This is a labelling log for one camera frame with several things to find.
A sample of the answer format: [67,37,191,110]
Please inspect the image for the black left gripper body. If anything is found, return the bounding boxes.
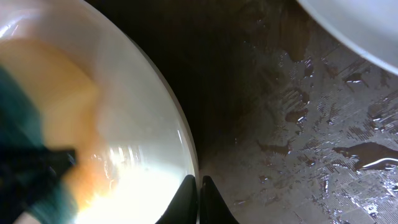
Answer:
[1,146,76,218]

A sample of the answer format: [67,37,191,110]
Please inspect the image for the light grey plate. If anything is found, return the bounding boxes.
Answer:
[298,0,397,75]

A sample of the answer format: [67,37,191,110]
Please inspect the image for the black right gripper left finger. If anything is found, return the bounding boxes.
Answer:
[156,175,198,224]

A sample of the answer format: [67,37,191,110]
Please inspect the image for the green and yellow sponge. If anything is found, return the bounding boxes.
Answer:
[1,39,116,223]

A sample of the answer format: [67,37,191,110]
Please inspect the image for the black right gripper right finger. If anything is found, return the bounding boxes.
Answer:
[200,175,239,224]

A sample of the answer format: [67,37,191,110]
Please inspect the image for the large brown tray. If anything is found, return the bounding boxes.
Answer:
[92,0,397,223]

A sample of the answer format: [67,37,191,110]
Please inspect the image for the cream white plate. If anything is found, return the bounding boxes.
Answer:
[1,1,197,223]

